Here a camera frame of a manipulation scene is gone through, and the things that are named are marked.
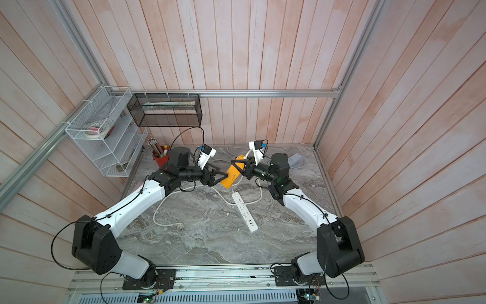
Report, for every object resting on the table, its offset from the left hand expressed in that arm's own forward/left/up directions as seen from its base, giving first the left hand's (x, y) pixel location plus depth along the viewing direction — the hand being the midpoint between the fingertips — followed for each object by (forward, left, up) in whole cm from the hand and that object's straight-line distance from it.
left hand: (222, 175), depth 77 cm
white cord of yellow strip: (-8, +5, +4) cm, 10 cm away
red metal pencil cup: (+21, +36, -16) cm, 44 cm away
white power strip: (-11, -12, -22) cm, 27 cm away
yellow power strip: (-1, -5, +3) cm, 6 cm away
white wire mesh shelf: (+8, +45, +5) cm, 46 cm away
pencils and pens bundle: (+25, +37, -12) cm, 46 cm away
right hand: (+3, -5, +5) cm, 8 cm away
